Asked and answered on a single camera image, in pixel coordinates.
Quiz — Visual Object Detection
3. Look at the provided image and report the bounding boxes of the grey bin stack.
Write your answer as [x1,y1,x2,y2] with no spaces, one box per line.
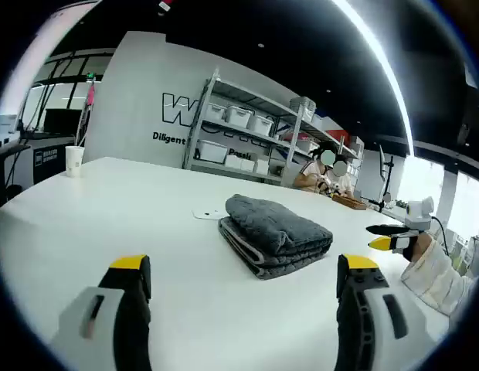
[289,97,316,112]

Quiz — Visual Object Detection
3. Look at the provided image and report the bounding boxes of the white paper cup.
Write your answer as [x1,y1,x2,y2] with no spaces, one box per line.
[65,145,85,179]

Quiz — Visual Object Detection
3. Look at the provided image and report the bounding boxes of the black monitor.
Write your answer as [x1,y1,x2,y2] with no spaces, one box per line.
[44,108,85,137]

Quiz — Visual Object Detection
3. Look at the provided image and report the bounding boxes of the wooden tray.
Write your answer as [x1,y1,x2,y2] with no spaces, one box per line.
[331,192,369,212]

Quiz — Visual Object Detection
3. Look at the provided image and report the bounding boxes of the white table cable cover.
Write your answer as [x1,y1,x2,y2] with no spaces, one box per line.
[192,208,225,220]

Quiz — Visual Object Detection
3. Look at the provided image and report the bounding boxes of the black cable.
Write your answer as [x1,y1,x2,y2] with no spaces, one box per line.
[430,216,453,258]

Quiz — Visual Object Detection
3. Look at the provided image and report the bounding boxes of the grey metal shelving rack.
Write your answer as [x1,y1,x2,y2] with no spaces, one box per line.
[183,68,364,186]

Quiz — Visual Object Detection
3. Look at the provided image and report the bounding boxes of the grey towel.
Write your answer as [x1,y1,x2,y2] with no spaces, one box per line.
[218,193,334,278]

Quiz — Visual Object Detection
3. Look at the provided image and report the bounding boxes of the black cabinet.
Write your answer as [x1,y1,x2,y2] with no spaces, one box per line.
[32,145,59,185]

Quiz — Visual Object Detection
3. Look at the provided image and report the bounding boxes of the ceiling light strip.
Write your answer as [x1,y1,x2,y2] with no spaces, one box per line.
[331,0,415,158]

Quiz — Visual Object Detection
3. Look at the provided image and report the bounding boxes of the large white storage bin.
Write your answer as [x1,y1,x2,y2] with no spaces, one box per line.
[196,139,228,164]

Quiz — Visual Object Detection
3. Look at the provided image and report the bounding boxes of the white lidded storage bin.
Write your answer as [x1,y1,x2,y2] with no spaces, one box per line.
[206,102,227,121]
[246,114,275,136]
[223,106,252,128]

